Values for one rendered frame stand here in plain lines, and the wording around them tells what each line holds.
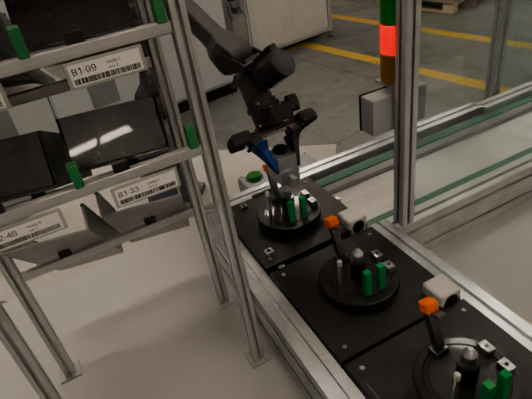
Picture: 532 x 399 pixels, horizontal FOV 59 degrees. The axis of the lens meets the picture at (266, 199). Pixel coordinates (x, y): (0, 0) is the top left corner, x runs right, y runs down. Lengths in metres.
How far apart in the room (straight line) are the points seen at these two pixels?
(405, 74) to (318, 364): 0.50
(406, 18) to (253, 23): 4.40
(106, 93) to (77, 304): 2.98
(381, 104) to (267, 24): 4.44
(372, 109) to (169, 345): 0.60
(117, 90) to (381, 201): 3.13
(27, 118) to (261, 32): 2.54
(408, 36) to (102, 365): 0.82
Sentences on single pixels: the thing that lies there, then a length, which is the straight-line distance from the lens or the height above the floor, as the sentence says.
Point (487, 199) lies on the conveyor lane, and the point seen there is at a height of 0.93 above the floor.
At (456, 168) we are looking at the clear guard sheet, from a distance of 1.07.
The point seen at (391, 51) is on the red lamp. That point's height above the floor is 1.32.
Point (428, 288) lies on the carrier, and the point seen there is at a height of 0.99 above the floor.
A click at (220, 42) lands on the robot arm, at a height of 1.34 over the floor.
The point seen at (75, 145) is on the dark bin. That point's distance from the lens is 0.67.
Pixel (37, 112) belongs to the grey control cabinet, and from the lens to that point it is 3.93.
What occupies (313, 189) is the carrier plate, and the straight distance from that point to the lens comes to 1.13.
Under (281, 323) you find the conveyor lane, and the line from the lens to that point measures 0.84.
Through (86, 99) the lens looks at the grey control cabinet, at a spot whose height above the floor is 0.40.
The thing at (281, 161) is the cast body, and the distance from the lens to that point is 0.94.
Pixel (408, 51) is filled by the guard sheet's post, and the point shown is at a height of 1.32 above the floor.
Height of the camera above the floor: 1.58
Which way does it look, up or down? 33 degrees down
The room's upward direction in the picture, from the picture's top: 10 degrees counter-clockwise
